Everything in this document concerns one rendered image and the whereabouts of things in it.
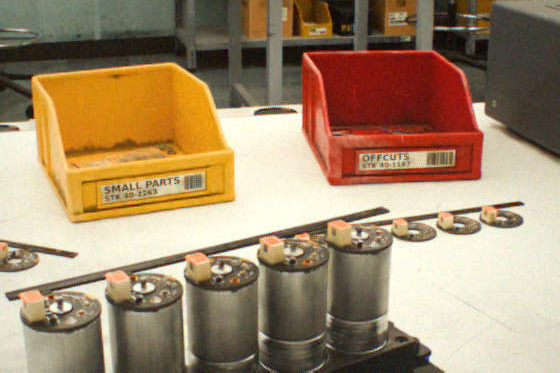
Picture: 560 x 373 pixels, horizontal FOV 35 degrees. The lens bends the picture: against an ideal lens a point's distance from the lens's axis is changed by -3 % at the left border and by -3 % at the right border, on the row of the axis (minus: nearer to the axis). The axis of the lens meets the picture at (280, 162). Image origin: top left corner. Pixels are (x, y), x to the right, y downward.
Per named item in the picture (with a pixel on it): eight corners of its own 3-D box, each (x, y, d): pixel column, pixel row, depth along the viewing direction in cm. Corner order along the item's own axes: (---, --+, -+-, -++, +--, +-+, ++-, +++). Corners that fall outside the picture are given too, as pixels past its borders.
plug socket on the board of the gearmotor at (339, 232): (357, 242, 33) (358, 225, 32) (337, 247, 32) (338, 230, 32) (344, 235, 33) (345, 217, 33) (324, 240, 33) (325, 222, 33)
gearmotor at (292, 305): (338, 383, 33) (342, 255, 31) (280, 402, 32) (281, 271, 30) (301, 354, 35) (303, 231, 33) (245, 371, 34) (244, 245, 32)
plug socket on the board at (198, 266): (218, 277, 30) (217, 259, 30) (194, 283, 29) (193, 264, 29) (206, 268, 31) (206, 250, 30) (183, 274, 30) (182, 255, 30)
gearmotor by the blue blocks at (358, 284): (398, 362, 34) (406, 238, 33) (346, 380, 33) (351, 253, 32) (360, 336, 36) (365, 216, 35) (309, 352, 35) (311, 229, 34)
